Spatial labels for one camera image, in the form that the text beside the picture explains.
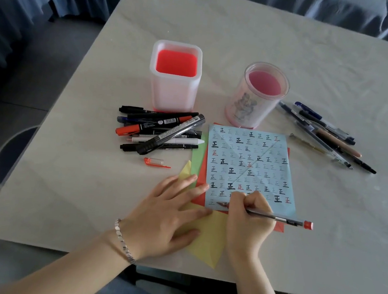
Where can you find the person's left hand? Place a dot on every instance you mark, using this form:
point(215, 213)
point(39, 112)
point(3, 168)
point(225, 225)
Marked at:
point(158, 224)

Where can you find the person's right hand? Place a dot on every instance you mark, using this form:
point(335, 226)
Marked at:
point(247, 230)

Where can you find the yellow paper sheet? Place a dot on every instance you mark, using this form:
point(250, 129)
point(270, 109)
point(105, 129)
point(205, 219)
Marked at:
point(211, 243)

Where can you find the red gel pen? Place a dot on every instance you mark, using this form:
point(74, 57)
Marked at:
point(290, 221)

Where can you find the red clip pen cap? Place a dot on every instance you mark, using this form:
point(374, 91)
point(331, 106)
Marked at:
point(154, 162)

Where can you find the red paper sheet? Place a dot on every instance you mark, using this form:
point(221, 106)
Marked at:
point(201, 173)

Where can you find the green paper sheet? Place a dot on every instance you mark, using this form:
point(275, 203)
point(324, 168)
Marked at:
point(197, 152)

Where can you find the blue paper with writing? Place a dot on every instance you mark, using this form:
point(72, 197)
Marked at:
point(269, 149)

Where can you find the thin black fineliner pen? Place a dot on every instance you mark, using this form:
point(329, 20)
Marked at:
point(126, 146)

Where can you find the white pen with black label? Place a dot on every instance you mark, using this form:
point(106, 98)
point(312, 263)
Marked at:
point(187, 140)

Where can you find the thick black grey marker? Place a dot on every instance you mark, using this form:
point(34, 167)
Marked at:
point(171, 134)

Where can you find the red black double-tip marker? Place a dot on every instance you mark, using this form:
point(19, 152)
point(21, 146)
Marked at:
point(126, 130)

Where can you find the slim navy pen white end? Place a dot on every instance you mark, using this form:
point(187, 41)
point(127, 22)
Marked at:
point(325, 147)

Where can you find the black marker pen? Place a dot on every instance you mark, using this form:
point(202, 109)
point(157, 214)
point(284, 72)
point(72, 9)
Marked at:
point(128, 109)

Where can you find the round pink pen holder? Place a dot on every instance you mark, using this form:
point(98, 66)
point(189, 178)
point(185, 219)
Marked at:
point(246, 105)

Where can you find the pile of assorted pens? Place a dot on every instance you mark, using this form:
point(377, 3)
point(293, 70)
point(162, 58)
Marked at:
point(327, 131)

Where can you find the thin black pen with clip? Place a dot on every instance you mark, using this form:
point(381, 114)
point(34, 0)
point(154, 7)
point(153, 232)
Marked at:
point(361, 164)

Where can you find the square white red pen holder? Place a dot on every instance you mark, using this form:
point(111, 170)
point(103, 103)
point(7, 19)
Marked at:
point(172, 91)

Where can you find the person's right forearm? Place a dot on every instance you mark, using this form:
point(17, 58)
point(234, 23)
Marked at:
point(258, 293)

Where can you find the person's left forearm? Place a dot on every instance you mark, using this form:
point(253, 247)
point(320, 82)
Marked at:
point(70, 270)

